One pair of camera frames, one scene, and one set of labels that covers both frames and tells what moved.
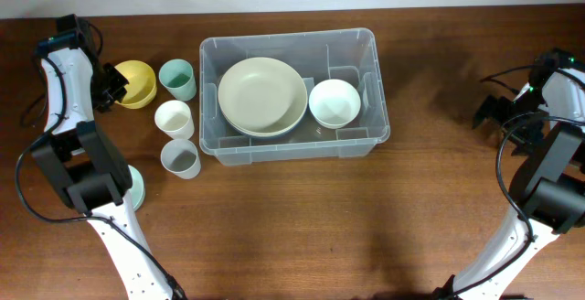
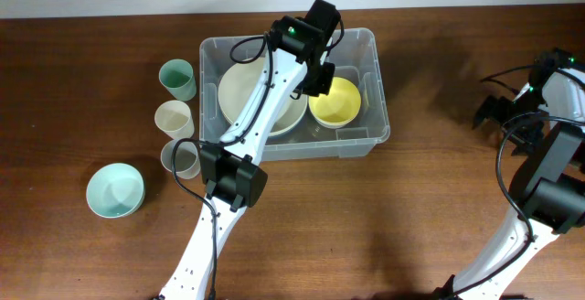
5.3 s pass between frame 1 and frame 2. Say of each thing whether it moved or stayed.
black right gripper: stayed
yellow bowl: moved
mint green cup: stayed
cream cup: stayed
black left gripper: moved
